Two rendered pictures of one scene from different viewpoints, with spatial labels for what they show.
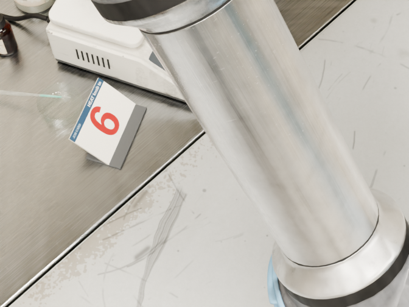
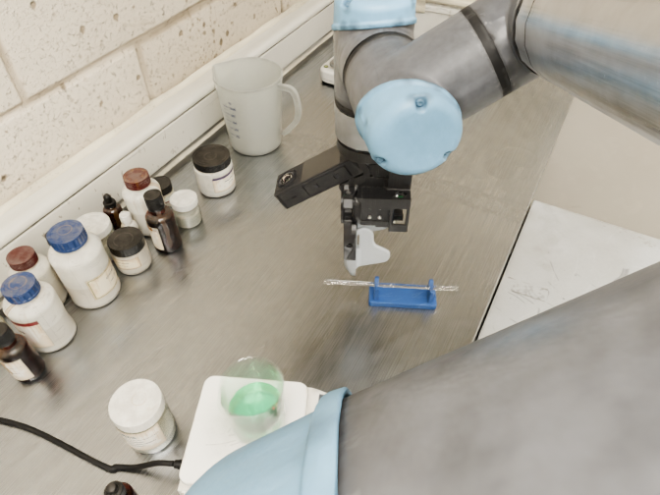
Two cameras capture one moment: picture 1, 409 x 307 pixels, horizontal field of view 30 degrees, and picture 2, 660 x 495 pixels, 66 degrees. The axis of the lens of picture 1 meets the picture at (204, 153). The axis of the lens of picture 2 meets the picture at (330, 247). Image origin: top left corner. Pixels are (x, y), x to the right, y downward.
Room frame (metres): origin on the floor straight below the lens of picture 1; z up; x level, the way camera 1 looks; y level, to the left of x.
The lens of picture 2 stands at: (0.37, 0.09, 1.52)
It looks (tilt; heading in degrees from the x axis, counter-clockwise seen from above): 47 degrees down; 344
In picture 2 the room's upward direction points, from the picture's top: straight up
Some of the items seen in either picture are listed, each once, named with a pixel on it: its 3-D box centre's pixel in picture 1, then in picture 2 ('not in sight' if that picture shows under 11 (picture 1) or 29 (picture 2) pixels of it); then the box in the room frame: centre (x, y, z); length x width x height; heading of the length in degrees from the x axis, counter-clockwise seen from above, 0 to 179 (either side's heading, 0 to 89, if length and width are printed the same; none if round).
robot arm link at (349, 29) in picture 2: not in sight; (373, 49); (0.81, -0.08, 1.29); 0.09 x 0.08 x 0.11; 173
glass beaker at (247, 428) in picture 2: not in sight; (253, 407); (0.61, 0.10, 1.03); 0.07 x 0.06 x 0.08; 121
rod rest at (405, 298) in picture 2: not in sight; (403, 292); (0.79, -0.14, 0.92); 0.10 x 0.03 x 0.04; 70
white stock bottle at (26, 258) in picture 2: not in sight; (34, 278); (0.93, 0.37, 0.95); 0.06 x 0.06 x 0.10
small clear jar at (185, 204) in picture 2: not in sight; (186, 209); (1.05, 0.15, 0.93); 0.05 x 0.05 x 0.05
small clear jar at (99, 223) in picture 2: not in sight; (97, 239); (1.01, 0.29, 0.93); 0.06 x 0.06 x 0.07
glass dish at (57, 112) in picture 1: (60, 105); not in sight; (0.50, 0.18, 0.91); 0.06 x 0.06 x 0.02
